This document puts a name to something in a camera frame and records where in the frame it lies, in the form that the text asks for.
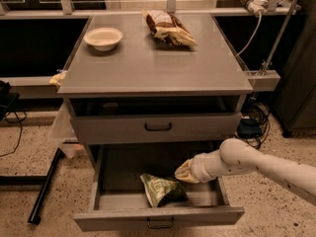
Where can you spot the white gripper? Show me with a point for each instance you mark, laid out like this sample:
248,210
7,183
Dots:
198,169

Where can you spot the green jalapeno chip bag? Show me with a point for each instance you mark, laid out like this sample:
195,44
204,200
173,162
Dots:
160,191

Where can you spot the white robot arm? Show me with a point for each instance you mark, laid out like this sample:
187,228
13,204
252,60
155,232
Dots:
236,157

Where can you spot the open grey middle drawer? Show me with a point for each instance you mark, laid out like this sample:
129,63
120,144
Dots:
118,200

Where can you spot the grey drawer cabinet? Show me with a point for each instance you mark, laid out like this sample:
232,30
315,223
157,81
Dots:
144,76

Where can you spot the closed grey upper drawer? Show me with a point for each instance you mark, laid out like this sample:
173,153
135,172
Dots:
154,128

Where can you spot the clear plastic bag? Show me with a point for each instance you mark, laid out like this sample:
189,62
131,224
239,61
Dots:
62,133

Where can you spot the brown white chip bag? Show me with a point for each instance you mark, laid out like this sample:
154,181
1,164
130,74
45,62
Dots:
166,27

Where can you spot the dark blue power box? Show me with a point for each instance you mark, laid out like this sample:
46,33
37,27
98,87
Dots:
248,128

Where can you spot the black floor stand bar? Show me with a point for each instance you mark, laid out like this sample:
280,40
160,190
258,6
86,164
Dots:
34,217

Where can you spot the white paper bowl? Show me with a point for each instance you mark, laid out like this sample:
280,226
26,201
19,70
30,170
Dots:
103,39

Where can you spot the white power strip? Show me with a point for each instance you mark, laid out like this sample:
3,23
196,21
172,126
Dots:
256,7

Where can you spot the grey metal frame rail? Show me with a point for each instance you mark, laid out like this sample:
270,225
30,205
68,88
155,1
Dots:
263,83

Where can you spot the yellow tag on rail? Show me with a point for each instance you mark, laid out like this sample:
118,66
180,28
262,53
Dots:
57,79

